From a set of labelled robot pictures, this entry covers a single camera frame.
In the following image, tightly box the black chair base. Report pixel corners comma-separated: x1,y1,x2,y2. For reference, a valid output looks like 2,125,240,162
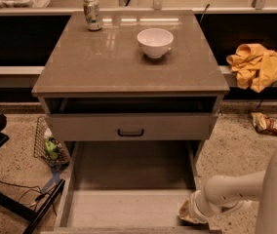
0,114,52,234

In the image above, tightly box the yellow crumpled cloth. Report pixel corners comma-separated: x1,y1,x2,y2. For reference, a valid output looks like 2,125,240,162
226,44,277,93

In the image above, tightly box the green white soda can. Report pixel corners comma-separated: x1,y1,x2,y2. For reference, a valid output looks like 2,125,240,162
83,0,101,31

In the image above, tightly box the blue tape strip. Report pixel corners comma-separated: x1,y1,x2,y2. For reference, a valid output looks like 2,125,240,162
41,168,62,193

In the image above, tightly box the white ceramic bowl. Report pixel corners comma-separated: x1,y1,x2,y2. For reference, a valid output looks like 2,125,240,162
137,28,174,59

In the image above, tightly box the grey drawer cabinet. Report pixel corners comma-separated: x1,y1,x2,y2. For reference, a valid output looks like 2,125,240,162
31,10,230,161

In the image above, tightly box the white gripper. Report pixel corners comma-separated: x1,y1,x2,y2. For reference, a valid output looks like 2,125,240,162
178,190,221,224

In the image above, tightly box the brown snack bag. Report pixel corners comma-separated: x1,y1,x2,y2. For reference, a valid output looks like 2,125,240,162
251,112,277,136

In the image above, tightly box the green bottle in basket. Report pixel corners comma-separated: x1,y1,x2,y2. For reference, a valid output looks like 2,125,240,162
45,138,59,160

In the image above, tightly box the grey drawer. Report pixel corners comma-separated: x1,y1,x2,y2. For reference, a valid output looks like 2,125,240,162
42,140,222,234
46,113,218,141

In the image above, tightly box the grey top drawer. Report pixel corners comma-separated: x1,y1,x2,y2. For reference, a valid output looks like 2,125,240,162
46,113,218,141

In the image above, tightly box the black floor cable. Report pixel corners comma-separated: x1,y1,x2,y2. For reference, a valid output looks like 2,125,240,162
0,163,64,234

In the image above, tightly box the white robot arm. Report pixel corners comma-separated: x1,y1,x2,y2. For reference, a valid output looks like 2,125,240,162
178,150,277,234

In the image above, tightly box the wire mesh basket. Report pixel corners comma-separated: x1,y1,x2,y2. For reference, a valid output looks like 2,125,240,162
33,116,69,170

